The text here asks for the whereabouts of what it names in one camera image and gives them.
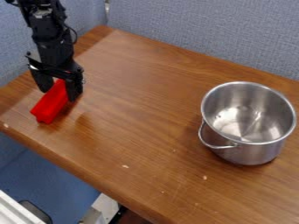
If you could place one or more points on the white table bracket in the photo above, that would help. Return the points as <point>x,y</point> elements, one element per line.
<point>102,211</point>

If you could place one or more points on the stainless steel pot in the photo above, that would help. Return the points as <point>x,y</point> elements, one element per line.
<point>247,120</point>

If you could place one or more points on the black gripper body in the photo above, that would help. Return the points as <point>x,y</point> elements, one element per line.
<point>55,56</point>

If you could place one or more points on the red rectangular block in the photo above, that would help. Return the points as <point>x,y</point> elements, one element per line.
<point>51,103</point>

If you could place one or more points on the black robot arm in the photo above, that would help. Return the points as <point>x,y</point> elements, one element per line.
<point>55,38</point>

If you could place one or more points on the white ridged object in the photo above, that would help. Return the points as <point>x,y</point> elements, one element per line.
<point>14,213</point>

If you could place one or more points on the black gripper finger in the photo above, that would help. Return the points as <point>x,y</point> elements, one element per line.
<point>43,78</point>
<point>74,87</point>

